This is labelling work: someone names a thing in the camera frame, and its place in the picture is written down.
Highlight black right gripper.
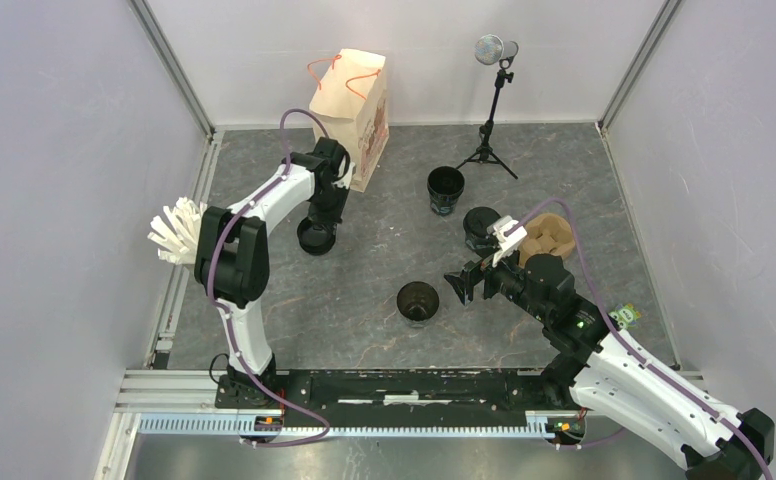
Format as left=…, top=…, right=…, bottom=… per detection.
left=443, top=242, right=550, bottom=323

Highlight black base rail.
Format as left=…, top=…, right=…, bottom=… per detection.
left=116, top=367, right=694, bottom=439

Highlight black cup lid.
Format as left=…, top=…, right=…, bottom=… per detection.
left=463, top=206, right=501, bottom=238

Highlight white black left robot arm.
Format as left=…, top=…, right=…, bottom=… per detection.
left=194, top=137, right=355, bottom=408

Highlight microphone on black tripod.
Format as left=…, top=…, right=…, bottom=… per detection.
left=457, top=34, right=519, bottom=180

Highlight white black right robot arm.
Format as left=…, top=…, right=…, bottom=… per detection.
left=444, top=254, right=775, bottom=479

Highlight stack of black lids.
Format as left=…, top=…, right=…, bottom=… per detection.
left=296, top=217, right=337, bottom=256

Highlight green toy figure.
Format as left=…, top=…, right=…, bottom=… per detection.
left=608, top=303, right=642, bottom=330

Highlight stack of black cups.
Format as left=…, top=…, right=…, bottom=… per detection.
left=427, top=166, right=465, bottom=216

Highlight single black coffee cup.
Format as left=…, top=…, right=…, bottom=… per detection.
left=465, top=228, right=498, bottom=257

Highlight white straws in cup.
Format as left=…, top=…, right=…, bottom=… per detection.
left=147, top=197, right=208, bottom=265

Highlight paper takeout bag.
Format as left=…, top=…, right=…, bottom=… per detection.
left=307, top=48, right=390, bottom=192

